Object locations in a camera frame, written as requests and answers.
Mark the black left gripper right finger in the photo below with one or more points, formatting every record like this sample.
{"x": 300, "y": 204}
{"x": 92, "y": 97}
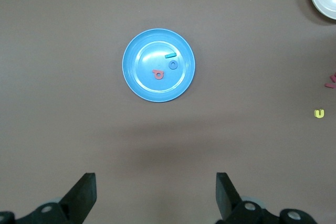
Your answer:
{"x": 236, "y": 211}

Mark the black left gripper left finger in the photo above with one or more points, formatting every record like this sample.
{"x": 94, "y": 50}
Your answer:
{"x": 68, "y": 205}

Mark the blue foam letter o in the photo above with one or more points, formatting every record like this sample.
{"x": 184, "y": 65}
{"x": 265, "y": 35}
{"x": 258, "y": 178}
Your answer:
{"x": 170, "y": 66}

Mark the pink foam letter p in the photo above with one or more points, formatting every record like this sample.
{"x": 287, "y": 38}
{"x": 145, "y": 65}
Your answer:
{"x": 155, "y": 72}

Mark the cyan foam letter j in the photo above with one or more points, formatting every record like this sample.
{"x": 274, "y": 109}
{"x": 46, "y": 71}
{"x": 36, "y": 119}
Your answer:
{"x": 170, "y": 55}

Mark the yellow foam letter n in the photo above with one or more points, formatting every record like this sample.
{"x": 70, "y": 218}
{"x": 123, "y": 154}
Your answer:
{"x": 319, "y": 115}

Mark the blue plate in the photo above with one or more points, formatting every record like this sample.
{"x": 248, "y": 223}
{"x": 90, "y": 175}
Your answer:
{"x": 147, "y": 87}

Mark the dark red foam letter l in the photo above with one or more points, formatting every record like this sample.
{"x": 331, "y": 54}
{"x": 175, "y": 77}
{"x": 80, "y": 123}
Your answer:
{"x": 330, "y": 85}

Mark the dark red foam letter k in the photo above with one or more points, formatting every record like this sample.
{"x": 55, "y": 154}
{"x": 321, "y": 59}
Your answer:
{"x": 333, "y": 77}

